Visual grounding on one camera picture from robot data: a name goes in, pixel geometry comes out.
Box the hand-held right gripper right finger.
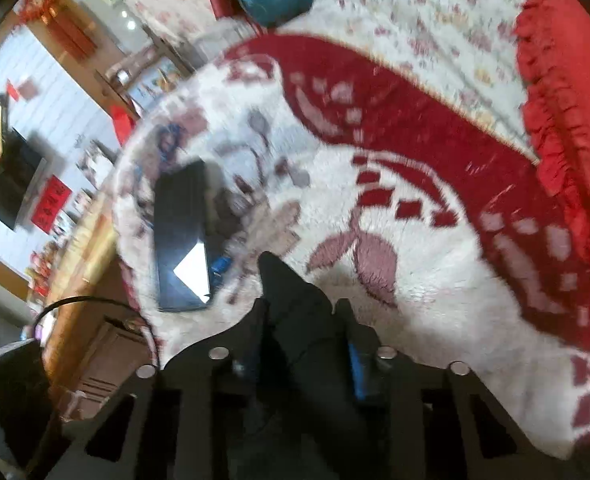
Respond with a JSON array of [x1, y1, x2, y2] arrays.
[[335, 297, 570, 480]]

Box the red heart ruffled pillow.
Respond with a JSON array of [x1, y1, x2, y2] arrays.
[[515, 0, 590, 291]]

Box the black television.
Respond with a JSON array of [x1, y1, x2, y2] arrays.
[[0, 129, 46, 231]]

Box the black smartphone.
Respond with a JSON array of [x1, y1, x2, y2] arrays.
[[152, 160, 213, 313]]

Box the wooden bedside cabinet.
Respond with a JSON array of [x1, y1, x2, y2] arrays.
[[40, 190, 166, 421]]

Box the floral quilt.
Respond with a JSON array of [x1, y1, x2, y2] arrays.
[[302, 0, 550, 161]]

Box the black pants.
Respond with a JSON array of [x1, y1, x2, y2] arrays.
[[225, 251, 390, 480]]

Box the red and white plush blanket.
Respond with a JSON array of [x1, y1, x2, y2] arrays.
[[110, 32, 590, 466]]

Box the wooden picture frame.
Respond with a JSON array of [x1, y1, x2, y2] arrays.
[[122, 55, 188, 111]]

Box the black braided cable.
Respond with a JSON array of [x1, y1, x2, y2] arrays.
[[22, 296, 158, 356]]

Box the red square wall sign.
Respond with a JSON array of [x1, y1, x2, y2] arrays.
[[31, 176, 73, 233]]

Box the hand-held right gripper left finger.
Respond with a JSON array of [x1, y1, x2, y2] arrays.
[[25, 297, 276, 480]]

